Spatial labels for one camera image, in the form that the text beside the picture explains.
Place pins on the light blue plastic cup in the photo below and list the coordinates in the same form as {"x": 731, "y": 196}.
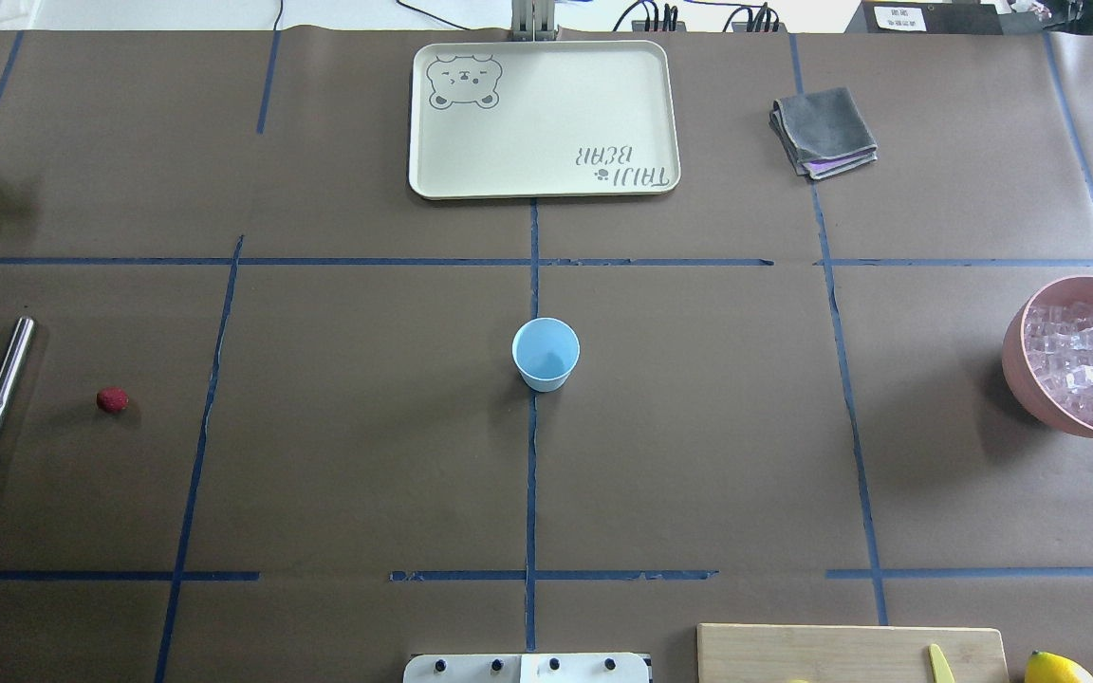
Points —
{"x": 545, "y": 351}

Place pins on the pink bowl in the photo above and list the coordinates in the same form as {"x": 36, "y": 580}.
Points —
{"x": 1019, "y": 373}

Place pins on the cream bear serving tray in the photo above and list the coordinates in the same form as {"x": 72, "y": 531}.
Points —
{"x": 542, "y": 119}

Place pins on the folded grey purple cloth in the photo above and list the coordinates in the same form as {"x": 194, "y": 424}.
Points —
{"x": 823, "y": 133}

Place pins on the wooden cutting board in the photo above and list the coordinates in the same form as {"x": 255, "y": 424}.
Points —
{"x": 844, "y": 653}

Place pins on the red strawberry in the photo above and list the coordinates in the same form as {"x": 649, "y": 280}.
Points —
{"x": 112, "y": 400}

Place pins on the clear ice cubes pile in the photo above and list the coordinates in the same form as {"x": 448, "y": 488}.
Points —
{"x": 1058, "y": 343}

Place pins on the yellow plastic knife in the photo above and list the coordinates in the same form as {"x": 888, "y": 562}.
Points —
{"x": 939, "y": 665}

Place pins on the yellow lemon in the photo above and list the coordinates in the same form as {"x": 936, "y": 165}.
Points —
{"x": 1047, "y": 667}

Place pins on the aluminium frame post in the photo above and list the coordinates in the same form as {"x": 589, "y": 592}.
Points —
{"x": 533, "y": 21}

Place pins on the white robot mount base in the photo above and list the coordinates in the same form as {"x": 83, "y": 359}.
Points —
{"x": 530, "y": 667}

